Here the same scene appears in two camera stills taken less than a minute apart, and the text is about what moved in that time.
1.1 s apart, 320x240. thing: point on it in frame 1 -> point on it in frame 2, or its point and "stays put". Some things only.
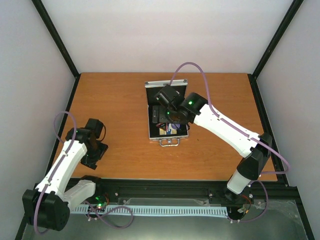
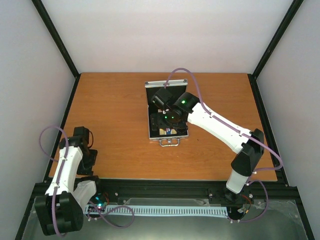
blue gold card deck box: x=170 y=131 stays put
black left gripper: x=91 y=163 -> x=87 y=170
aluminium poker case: x=169 y=134 stays put
